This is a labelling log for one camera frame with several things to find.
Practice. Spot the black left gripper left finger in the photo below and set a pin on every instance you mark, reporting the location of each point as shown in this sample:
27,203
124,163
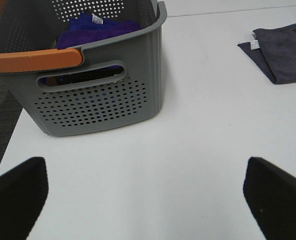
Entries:
23,193

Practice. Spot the purple towel in basket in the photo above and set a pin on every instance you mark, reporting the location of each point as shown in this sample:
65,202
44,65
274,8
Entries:
88,28

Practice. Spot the grey perforated plastic basket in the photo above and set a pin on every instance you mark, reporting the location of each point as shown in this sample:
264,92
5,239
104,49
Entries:
118,82

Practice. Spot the orange basket handle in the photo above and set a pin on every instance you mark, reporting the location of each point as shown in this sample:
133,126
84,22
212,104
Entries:
39,60

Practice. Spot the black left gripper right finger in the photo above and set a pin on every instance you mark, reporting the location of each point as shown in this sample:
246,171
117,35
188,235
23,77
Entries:
270,193

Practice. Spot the dark grey towel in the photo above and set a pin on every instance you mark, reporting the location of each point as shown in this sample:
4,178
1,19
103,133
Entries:
274,52

